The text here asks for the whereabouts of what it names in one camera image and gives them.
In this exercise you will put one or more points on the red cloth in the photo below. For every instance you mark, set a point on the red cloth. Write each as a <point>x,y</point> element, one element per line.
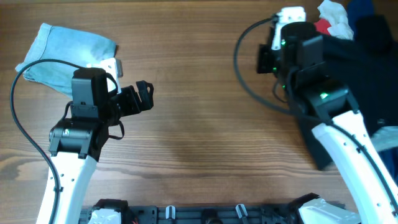
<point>322,26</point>

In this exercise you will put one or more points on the white cloth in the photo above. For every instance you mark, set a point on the white cloth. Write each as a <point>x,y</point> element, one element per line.
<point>335,14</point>

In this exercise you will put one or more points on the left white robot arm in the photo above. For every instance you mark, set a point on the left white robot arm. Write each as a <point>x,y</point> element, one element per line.
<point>76,142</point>

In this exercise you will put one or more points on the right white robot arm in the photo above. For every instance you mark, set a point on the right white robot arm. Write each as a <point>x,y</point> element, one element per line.
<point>343,94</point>

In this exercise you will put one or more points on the folded light blue denim shorts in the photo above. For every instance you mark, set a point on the folded light blue denim shorts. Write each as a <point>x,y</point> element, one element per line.
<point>75,46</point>

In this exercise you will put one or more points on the navy blue garment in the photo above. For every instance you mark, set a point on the navy blue garment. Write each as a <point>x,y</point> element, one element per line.
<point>362,9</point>

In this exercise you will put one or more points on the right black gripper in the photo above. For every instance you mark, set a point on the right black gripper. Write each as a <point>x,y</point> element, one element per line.
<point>263,52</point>

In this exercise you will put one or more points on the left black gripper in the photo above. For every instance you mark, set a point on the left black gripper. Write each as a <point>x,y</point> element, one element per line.
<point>145,98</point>

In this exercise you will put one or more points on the black shorts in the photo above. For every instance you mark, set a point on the black shorts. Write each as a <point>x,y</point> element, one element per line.
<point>368,65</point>

